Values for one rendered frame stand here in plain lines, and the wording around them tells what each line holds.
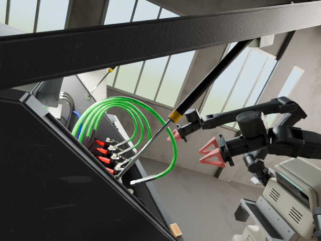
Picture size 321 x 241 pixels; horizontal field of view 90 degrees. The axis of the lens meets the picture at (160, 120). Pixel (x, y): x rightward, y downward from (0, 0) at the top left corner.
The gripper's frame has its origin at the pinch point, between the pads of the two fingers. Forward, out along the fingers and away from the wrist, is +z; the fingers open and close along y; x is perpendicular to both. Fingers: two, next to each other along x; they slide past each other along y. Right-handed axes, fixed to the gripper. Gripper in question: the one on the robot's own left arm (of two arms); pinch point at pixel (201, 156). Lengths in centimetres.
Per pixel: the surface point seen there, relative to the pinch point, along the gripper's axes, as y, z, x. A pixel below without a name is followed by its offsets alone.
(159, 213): 0.0, 29.7, 24.4
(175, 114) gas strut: 19.9, -3.2, -25.5
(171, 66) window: -225, 30, -16
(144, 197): -11.5, 41.6, 24.6
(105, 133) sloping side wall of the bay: -27, 52, -13
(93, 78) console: -30, 40, -42
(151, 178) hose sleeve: 2.7, 20.8, 1.4
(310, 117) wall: -284, -168, 197
